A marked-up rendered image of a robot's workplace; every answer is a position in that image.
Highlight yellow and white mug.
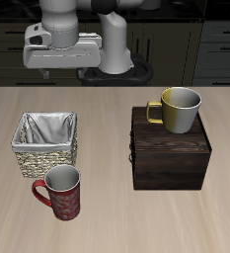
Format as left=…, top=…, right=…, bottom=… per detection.
left=145, top=86, right=202, bottom=134

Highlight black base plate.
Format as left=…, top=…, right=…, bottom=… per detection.
left=76, top=53, right=154, bottom=87

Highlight dark wooden cabinet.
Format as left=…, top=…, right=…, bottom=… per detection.
left=129, top=106, right=213, bottom=192

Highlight woven basket with white liner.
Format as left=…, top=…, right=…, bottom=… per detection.
left=10, top=111, right=79, bottom=179

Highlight red patterned mug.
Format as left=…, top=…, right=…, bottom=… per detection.
left=32, top=163, right=82, bottom=221

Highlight dark kitchen cupboards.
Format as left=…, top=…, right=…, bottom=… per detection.
left=0, top=0, right=230, bottom=88

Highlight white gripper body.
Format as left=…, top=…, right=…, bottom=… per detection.
left=23, top=32, right=104, bottom=70

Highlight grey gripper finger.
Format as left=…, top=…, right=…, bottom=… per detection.
left=38, top=68, right=51, bottom=80
left=76, top=67, right=90, bottom=80

